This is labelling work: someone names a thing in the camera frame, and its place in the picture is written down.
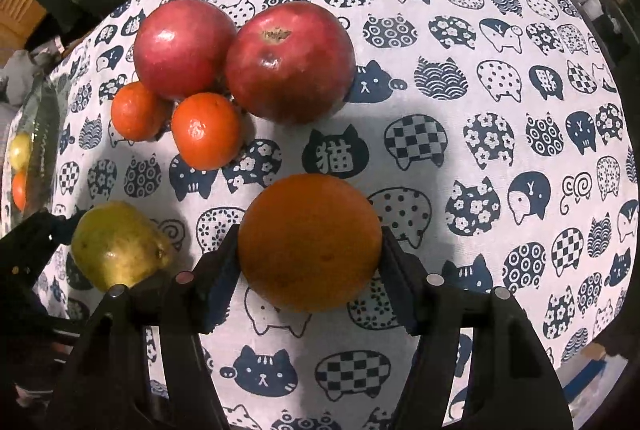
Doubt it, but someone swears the wooden louvered cabinet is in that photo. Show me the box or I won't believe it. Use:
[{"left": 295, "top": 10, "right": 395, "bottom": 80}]
[{"left": 0, "top": 0, "right": 47, "bottom": 64}]

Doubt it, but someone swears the cat pattern tablecloth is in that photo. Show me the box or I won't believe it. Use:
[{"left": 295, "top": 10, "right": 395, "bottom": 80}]
[{"left": 2, "top": 0, "right": 640, "bottom": 430}]

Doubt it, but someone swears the small mandarin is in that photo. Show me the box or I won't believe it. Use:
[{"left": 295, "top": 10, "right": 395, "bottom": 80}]
[
  {"left": 171, "top": 93, "right": 243, "bottom": 171},
  {"left": 111, "top": 82, "right": 174, "bottom": 142}
]

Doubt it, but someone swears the grey clothes pile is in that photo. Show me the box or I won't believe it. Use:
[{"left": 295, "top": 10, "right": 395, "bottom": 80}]
[{"left": 1, "top": 49, "right": 56, "bottom": 107}]

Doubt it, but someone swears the red apple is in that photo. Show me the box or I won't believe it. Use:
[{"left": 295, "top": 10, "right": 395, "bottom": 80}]
[
  {"left": 134, "top": 0, "right": 236, "bottom": 100},
  {"left": 224, "top": 2, "right": 356, "bottom": 124}
]

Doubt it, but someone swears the large orange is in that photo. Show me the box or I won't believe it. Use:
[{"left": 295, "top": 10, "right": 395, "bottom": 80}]
[
  {"left": 238, "top": 174, "right": 383, "bottom": 313},
  {"left": 12, "top": 171, "right": 26, "bottom": 212}
]

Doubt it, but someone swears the green-yellow pear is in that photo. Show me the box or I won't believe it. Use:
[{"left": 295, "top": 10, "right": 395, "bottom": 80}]
[{"left": 9, "top": 132, "right": 32, "bottom": 173}]

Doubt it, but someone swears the green glass plate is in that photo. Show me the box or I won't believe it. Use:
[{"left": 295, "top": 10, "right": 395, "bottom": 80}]
[{"left": 1, "top": 75, "right": 61, "bottom": 234}]

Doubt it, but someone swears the grey shoe rack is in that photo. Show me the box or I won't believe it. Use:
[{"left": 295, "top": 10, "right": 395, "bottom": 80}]
[{"left": 571, "top": 0, "right": 639, "bottom": 67}]

